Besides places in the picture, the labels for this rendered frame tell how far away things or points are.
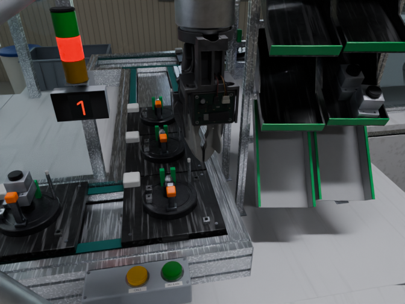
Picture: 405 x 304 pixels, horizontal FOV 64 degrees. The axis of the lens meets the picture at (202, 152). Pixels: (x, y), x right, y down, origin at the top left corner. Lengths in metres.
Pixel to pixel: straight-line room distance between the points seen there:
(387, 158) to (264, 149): 1.03
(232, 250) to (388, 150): 1.17
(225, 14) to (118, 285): 0.53
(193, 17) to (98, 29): 4.13
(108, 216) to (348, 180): 0.63
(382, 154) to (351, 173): 0.85
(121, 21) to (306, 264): 3.93
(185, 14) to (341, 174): 0.62
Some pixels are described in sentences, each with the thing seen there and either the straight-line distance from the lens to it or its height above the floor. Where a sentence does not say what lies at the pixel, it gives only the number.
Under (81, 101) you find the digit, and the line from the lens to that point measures 0.81.
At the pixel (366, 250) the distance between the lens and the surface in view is 0.97.
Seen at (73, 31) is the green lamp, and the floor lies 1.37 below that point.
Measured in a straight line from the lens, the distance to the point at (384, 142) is 1.71.
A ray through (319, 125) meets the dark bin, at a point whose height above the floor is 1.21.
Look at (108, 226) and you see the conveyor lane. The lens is 0.88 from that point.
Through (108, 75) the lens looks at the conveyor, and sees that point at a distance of 1.92.
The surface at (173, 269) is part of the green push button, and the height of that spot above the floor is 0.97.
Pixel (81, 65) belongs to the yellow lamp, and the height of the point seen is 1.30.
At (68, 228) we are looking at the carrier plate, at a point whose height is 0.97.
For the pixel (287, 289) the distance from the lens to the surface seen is 0.82.
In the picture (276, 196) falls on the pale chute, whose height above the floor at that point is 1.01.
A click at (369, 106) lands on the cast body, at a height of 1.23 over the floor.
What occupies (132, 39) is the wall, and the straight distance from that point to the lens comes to 4.44.
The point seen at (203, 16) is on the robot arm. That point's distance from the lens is 0.40.
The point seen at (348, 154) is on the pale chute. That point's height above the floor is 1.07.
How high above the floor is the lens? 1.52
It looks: 32 degrees down
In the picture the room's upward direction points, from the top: straight up
